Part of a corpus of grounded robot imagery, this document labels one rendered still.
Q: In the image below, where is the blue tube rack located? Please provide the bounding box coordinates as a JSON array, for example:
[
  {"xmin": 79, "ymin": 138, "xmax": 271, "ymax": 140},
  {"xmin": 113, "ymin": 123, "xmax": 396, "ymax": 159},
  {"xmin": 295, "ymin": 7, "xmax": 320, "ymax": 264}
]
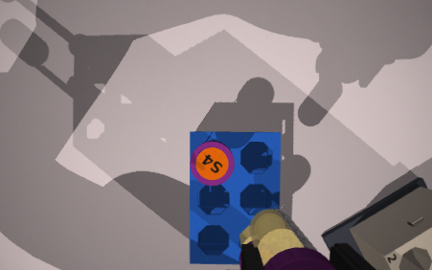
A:
[{"xmin": 190, "ymin": 131, "xmax": 281, "ymax": 264}]

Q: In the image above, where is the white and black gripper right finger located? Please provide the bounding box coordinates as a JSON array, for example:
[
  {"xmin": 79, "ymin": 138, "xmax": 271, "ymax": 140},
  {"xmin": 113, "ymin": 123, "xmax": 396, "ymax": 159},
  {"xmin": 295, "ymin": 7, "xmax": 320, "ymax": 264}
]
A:
[{"xmin": 330, "ymin": 243, "xmax": 376, "ymax": 270}]

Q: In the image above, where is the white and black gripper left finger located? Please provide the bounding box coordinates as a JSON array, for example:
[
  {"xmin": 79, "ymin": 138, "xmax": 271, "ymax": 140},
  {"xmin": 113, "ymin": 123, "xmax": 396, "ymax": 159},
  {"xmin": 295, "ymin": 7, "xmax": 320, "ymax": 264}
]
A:
[{"xmin": 241, "ymin": 244, "xmax": 264, "ymax": 270}]

